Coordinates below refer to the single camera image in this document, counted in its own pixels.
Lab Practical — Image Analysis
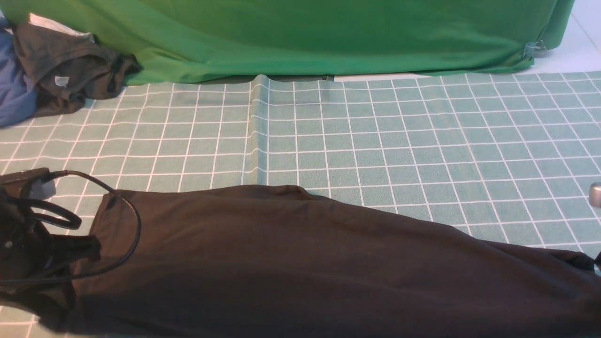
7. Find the crumpled dark gray garment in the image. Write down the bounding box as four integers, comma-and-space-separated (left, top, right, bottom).
13, 23, 141, 117

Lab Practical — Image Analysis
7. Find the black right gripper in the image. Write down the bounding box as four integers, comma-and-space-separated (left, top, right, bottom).
594, 252, 601, 275

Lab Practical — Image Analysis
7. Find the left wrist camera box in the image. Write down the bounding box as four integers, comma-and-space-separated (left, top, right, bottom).
0, 168, 56, 200

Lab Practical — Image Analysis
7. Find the black camera cable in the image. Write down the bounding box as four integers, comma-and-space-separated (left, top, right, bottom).
0, 170, 142, 287

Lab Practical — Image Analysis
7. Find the white cloth behind pile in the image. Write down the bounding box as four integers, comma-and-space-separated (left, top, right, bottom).
28, 13, 96, 43

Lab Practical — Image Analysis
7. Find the silver binder clip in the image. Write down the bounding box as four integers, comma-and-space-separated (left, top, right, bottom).
522, 40, 547, 59

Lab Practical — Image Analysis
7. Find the dark gray long-sleeve shirt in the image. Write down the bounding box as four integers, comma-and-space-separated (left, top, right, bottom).
39, 185, 601, 338

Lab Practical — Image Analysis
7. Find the green backdrop cloth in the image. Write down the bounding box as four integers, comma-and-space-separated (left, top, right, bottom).
1, 0, 574, 85

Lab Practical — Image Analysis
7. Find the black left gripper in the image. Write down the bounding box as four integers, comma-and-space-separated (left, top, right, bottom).
0, 190, 101, 310

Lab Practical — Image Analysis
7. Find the green grid-pattern mat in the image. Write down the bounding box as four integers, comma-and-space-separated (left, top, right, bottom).
1, 71, 600, 257

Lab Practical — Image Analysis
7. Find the blue garment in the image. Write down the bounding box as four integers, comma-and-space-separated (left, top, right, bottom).
0, 17, 37, 128

